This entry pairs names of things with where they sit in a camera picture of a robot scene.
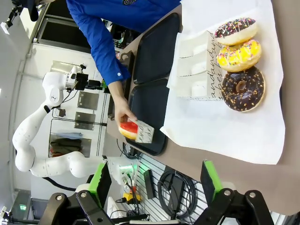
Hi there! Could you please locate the camera on tripod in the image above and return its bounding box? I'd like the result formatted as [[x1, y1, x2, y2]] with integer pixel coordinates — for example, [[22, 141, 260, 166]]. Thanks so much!
[[0, 0, 24, 35]]

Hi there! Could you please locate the black plastic tray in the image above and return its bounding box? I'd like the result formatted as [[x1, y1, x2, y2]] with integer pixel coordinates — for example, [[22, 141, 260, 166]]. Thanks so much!
[[132, 12, 182, 85], [125, 78, 170, 157]]

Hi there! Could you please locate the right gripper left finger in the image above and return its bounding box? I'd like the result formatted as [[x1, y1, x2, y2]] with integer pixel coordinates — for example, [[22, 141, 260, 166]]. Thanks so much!
[[38, 162, 132, 225]]

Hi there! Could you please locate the dark chocolate nut donut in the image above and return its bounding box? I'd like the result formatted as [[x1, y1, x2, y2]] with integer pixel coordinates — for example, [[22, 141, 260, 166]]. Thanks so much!
[[221, 66, 266, 113]]

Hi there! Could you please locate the white outlet box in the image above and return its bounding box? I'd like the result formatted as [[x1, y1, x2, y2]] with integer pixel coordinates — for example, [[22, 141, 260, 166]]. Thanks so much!
[[110, 157, 139, 186]]

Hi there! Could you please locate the pink glazed donut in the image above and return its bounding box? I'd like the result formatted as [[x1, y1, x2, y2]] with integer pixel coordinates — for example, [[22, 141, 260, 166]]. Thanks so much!
[[118, 121, 139, 141]]

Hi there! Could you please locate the person in blue shirt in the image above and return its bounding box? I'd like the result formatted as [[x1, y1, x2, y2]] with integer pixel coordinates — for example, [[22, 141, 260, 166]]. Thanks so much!
[[66, 0, 182, 59]]

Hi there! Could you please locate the yellow sprinkle donut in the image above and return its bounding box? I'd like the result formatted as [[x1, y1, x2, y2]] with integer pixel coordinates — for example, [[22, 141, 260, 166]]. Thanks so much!
[[217, 39, 262, 73]]

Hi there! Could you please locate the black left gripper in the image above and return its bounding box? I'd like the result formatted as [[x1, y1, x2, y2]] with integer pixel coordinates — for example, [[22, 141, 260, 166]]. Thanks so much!
[[76, 73, 104, 91]]

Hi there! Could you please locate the coiled black cable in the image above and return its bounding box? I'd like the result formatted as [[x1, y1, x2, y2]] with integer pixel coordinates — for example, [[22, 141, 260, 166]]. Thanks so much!
[[157, 170, 197, 220]]

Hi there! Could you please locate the black base cable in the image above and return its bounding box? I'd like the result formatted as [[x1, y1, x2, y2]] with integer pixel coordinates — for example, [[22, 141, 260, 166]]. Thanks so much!
[[42, 177, 78, 192]]

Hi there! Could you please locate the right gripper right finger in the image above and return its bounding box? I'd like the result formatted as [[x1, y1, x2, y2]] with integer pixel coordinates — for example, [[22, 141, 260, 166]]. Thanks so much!
[[194, 160, 275, 225]]

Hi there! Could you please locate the black power adapter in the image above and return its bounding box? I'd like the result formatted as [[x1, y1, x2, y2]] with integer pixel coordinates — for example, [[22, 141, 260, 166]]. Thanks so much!
[[164, 174, 186, 211]]

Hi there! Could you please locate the person right hand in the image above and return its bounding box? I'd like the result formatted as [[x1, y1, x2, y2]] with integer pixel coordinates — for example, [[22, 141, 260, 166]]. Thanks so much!
[[113, 97, 139, 125]]

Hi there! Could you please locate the white slatted panel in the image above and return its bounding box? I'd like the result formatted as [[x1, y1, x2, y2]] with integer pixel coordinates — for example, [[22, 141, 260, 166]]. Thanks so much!
[[121, 154, 211, 223]]

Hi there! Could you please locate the glass cabinet with clothes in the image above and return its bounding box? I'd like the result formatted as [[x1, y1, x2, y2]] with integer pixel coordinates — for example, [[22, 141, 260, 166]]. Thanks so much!
[[48, 132, 92, 158]]

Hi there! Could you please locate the yellow emergency stop box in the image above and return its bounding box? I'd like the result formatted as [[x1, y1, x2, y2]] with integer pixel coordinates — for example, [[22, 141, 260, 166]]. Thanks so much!
[[123, 186, 143, 204]]

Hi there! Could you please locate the metal wall plate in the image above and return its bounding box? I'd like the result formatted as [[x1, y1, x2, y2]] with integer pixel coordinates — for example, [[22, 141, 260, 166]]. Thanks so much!
[[77, 90, 99, 111], [74, 112, 96, 131]]

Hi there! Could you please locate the person right forearm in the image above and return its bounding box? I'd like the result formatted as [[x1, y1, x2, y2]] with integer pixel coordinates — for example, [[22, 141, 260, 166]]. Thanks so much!
[[90, 39, 132, 104]]

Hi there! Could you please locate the dark window pane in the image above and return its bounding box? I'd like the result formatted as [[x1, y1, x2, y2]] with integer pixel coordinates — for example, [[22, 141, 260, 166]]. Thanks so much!
[[37, 17, 92, 53]]

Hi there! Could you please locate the chocolate sprinkled donut white base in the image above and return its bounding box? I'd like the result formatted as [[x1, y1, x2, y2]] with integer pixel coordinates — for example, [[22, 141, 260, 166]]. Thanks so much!
[[214, 17, 258, 46]]

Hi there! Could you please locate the small black box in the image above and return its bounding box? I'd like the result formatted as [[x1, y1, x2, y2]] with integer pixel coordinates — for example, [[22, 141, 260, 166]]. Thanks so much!
[[143, 169, 156, 200]]

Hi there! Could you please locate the white paper sheet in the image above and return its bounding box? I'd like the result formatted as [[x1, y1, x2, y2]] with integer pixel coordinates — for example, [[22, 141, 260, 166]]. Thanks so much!
[[159, 0, 286, 165]]

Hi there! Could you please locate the black cable bundle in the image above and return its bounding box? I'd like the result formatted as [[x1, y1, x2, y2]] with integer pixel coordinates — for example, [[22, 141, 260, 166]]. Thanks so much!
[[116, 138, 141, 160]]

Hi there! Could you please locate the white script paper donut box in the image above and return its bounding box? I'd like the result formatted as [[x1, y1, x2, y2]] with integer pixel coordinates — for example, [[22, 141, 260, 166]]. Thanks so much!
[[174, 72, 223, 102]]

